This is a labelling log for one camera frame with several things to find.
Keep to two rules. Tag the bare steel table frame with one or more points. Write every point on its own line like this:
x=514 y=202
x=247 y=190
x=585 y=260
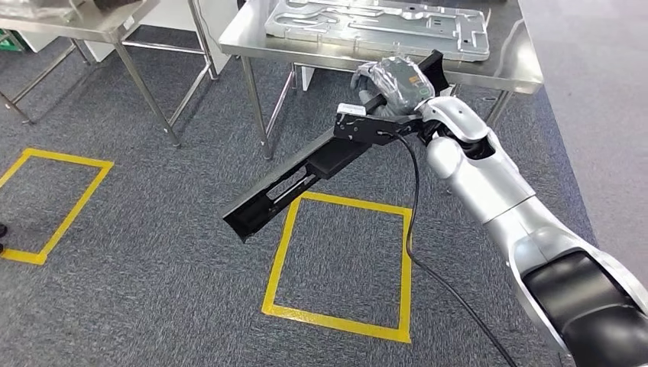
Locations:
x=43 y=73

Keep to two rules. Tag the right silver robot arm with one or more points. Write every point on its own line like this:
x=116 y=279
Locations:
x=481 y=177

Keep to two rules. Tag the stainless steel workbench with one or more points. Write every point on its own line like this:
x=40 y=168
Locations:
x=243 y=40

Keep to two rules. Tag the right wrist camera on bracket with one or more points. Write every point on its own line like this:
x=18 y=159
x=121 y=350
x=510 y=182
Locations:
x=351 y=109

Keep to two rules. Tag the clear plastic bag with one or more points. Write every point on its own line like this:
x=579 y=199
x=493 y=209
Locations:
x=35 y=7

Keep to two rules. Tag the machined aluminium fixture plate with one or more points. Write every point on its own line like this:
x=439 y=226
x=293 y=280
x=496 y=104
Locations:
x=354 y=30

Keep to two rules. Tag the yellow floor tape square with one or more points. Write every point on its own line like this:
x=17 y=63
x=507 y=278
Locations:
x=71 y=158
x=334 y=322

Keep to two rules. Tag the cluttered steel table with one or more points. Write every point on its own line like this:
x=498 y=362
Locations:
x=101 y=25

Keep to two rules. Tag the black plastic plate frame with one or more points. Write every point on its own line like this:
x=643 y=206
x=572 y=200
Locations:
x=248 y=218

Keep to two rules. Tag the green plastic crate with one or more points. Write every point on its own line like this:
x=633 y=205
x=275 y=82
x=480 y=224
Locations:
x=10 y=41

